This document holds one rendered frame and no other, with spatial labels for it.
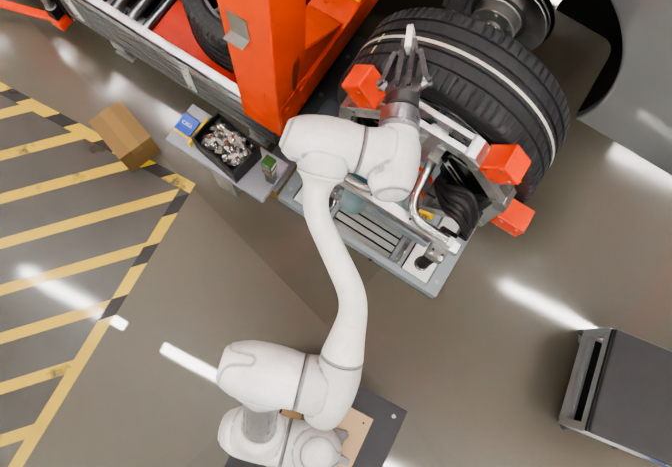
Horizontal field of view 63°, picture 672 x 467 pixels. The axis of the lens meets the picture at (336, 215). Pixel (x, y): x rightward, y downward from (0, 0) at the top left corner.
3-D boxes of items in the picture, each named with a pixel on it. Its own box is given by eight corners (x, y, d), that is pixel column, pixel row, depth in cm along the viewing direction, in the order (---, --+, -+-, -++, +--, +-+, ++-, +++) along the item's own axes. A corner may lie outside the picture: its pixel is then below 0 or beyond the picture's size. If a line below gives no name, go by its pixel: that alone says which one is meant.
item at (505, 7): (497, 56, 197) (571, 33, 168) (487, 72, 195) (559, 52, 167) (439, -10, 185) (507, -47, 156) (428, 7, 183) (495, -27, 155)
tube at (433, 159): (483, 190, 149) (496, 178, 138) (448, 249, 144) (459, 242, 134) (427, 156, 150) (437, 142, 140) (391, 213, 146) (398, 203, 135)
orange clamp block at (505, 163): (504, 160, 143) (532, 161, 136) (489, 184, 141) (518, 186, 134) (490, 143, 140) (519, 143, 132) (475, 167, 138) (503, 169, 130)
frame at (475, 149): (475, 221, 188) (543, 173, 135) (466, 237, 187) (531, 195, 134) (341, 138, 192) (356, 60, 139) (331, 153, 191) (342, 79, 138)
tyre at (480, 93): (578, 33, 126) (349, -15, 158) (531, 113, 120) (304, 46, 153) (568, 178, 181) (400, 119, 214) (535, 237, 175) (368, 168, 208)
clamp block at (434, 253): (454, 238, 153) (459, 234, 148) (438, 265, 151) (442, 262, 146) (438, 228, 154) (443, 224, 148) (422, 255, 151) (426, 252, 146)
